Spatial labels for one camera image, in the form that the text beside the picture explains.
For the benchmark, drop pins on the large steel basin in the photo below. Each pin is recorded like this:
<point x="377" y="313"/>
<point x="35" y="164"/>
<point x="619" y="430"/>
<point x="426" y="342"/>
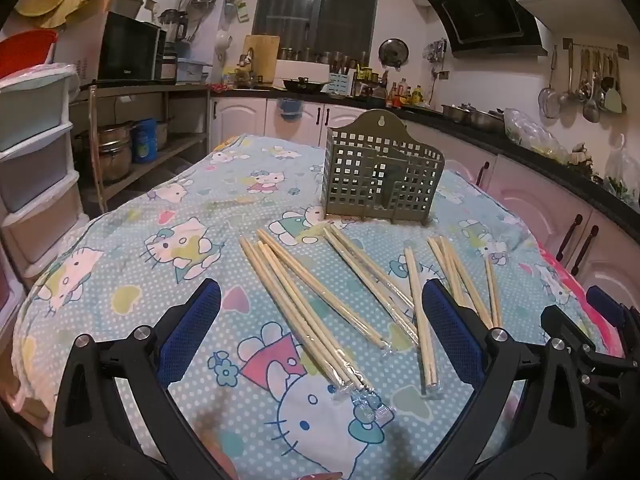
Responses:
<point x="487" y="120"/>

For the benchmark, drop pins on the ginger root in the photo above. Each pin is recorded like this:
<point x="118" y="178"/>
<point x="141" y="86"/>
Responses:
<point x="581" y="155"/>

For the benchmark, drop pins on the plastic drawer unit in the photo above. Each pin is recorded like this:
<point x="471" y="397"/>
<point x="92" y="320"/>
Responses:
<point x="30" y="110"/>

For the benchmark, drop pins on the yellow bottle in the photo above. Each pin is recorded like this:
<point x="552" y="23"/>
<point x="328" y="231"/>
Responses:
<point x="231" y="79"/>

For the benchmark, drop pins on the white box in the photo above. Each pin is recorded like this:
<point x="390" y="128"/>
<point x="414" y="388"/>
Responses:
<point x="300" y="67"/>

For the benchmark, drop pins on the hanging packaged kitchen tool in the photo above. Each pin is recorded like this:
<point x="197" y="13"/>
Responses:
<point x="239" y="7"/>

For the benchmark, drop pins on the black range hood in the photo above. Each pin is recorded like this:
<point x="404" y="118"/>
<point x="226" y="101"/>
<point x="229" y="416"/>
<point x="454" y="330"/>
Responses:
<point x="480" y="10"/>

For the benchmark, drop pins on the hanging steel pot lid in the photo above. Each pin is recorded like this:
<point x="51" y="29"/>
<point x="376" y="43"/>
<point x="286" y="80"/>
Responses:
<point x="394" y="52"/>

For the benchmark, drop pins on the red packet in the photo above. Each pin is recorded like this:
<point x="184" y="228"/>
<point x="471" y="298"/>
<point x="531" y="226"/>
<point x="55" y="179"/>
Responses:
<point x="221" y="89"/>

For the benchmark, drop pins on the green lattice plastic utensil holder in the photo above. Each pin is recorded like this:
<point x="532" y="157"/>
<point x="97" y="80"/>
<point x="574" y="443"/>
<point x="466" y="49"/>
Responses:
<point x="350" y="160"/>

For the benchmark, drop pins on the wooden shelf rack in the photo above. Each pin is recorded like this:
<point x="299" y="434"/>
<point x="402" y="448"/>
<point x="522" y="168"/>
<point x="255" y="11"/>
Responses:
<point x="150" y="91"/>

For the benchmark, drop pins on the plastic bag with greens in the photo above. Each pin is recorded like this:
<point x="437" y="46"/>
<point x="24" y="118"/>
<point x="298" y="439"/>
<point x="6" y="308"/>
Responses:
<point x="622" y="170"/>

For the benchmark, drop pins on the wall socket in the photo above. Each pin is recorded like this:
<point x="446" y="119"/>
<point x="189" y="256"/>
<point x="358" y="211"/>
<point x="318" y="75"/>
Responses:
<point x="442" y="75"/>

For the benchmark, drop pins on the spice rack with jars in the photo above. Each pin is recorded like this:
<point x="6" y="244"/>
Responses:
<point x="371" y="82"/>

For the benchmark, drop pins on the bunch of hanging small tools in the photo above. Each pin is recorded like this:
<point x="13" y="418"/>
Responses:
<point x="436" y="51"/>

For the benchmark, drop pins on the blue plastic bag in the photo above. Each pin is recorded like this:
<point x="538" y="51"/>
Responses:
<point x="290" y="109"/>

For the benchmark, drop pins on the cluster of sauce bottles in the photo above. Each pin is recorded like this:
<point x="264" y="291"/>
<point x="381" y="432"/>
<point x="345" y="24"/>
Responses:
<point x="407" y="95"/>

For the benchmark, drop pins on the wooden cutting board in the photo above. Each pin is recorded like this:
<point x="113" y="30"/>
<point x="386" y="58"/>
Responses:
<point x="265" y="57"/>

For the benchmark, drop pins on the cartoon cat printed blanket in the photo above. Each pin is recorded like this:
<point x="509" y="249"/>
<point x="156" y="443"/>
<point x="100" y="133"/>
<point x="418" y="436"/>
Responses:
<point x="150" y="270"/>

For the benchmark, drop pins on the blue knife holder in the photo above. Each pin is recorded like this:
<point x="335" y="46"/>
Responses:
<point x="342" y="85"/>

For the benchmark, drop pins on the white plastic scoop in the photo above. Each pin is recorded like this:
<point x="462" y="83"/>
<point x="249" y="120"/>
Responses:
<point x="224" y="42"/>

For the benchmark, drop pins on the red plastic basin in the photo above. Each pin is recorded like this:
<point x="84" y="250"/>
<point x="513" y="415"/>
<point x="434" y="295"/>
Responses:
<point x="25" y="50"/>

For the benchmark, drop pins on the row of metal jars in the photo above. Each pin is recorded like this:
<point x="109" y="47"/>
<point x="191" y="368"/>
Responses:
<point x="325" y="55"/>

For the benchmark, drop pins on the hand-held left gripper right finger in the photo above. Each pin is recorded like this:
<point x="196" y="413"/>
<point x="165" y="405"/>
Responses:
<point x="452" y="335"/>

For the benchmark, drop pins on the blender jug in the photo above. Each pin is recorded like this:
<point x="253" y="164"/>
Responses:
<point x="174" y="25"/>

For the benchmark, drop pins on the black microwave oven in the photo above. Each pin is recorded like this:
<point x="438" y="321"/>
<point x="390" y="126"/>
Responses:
<point x="127" y="50"/>

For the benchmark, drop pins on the group of wooden chopsticks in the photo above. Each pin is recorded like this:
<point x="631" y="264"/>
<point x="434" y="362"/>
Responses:
<point x="320" y="337"/>

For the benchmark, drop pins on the black kitchen countertop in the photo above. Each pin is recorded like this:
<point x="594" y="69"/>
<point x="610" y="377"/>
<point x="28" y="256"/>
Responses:
<point x="465" y="132"/>

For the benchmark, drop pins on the small steel basin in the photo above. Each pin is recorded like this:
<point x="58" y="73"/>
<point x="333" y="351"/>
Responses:
<point x="456" y="112"/>

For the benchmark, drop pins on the black wok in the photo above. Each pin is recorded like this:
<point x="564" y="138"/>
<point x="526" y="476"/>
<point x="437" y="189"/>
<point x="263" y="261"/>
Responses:
<point x="302" y="85"/>

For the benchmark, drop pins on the row of hanging kitchen utensils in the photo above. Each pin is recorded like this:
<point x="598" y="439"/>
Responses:
<point x="590" y="90"/>

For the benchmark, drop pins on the white base cabinets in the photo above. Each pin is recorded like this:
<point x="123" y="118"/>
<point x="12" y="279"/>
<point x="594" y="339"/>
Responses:
<point x="240" y="120"/>

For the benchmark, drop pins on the kitchen faucet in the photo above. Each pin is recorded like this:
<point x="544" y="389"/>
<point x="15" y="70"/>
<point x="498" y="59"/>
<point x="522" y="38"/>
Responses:
<point x="247" y="60"/>

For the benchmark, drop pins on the blue dish tray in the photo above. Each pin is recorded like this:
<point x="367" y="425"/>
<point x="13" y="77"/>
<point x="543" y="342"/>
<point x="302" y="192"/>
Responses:
<point x="194" y="71"/>

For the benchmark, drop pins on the dark kitchen window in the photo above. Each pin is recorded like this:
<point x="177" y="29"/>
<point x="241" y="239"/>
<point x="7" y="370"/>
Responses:
<point x="315" y="5"/>

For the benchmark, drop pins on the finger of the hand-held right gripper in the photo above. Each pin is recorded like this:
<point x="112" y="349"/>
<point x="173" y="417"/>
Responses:
<point x="575" y="330"/>
<point x="606" y="306"/>

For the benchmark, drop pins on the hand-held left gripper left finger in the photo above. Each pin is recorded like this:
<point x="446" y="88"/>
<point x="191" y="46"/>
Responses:
<point x="192" y="330"/>

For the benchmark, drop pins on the clear plastic bag of food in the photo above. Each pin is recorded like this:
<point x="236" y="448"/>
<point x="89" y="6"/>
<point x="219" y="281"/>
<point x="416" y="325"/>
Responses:
<point x="535" y="135"/>

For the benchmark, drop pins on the blue packet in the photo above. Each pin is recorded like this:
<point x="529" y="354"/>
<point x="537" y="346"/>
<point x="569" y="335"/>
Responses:
<point x="145" y="141"/>

